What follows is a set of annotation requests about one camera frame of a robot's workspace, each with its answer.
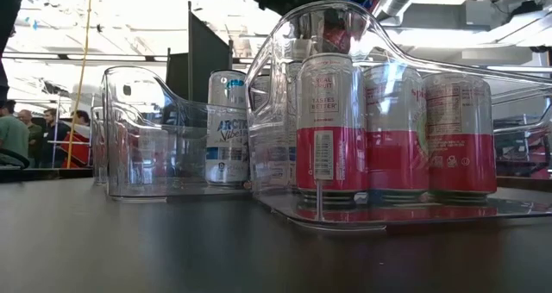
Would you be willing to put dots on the clear plastic bin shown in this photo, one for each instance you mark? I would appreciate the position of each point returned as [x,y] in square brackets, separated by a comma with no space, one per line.
[517,209]
[129,112]
[98,146]

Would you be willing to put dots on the person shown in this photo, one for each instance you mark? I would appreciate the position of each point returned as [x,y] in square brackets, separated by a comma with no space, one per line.
[54,133]
[82,118]
[33,133]
[13,138]

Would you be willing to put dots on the red and white panel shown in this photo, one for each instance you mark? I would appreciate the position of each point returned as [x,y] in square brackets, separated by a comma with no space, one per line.
[79,153]

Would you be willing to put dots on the red storage rack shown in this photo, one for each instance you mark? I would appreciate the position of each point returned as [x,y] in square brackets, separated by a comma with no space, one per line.
[532,155]

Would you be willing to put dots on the black curved armrest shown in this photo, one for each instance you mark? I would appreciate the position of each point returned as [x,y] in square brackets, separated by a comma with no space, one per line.
[21,158]

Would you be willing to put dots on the silver ventilation duct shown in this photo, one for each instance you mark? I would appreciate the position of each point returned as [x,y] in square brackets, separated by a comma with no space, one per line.
[401,0]

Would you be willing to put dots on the silver metal rail stand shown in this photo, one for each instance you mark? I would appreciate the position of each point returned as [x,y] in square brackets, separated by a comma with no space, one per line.
[57,125]

